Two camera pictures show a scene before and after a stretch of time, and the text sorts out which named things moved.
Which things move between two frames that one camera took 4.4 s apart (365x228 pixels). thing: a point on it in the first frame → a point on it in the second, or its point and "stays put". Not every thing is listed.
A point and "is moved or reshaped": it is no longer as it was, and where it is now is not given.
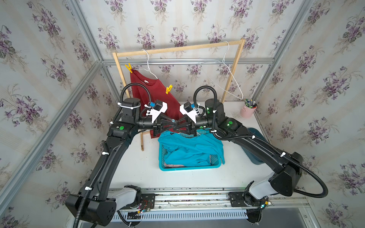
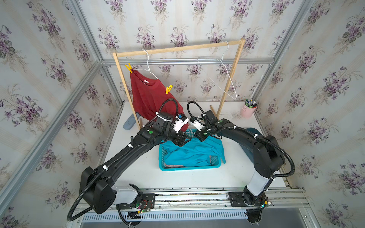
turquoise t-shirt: [187, 150] stays put
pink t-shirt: [213, 158] stays put
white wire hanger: [230, 70] is moved or reshaped
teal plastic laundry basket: [215, 161] stays put
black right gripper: [191, 127] → [197, 134]
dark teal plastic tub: [257, 134] stays put
